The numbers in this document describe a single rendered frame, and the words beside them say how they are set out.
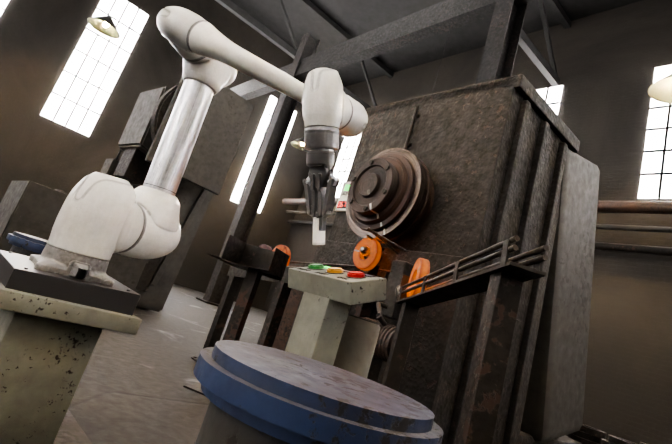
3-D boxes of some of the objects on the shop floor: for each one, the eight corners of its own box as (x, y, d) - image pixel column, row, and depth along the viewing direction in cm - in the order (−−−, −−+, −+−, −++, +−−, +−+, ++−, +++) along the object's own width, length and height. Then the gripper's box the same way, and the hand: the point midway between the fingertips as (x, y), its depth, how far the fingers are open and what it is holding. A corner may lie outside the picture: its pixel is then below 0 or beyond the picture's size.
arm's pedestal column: (-121, 480, 78) (-32, 307, 86) (-114, 398, 107) (-47, 274, 115) (104, 475, 104) (157, 342, 112) (61, 410, 133) (106, 308, 141)
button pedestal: (251, 520, 105) (329, 269, 121) (311, 589, 86) (395, 282, 102) (190, 523, 96) (283, 250, 111) (243, 602, 77) (346, 261, 93)
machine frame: (356, 410, 274) (426, 155, 319) (525, 503, 191) (587, 141, 236) (261, 396, 232) (356, 103, 277) (424, 508, 149) (523, 64, 193)
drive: (451, 428, 321) (500, 201, 367) (593, 496, 248) (633, 202, 294) (352, 414, 261) (426, 144, 306) (502, 499, 187) (570, 128, 233)
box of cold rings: (96, 295, 421) (130, 217, 441) (126, 314, 361) (164, 223, 381) (-34, 264, 355) (13, 174, 375) (-24, 281, 295) (32, 173, 315)
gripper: (349, 150, 111) (346, 246, 110) (317, 154, 121) (314, 242, 120) (325, 147, 106) (322, 247, 105) (294, 151, 116) (291, 243, 115)
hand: (319, 231), depth 113 cm, fingers closed
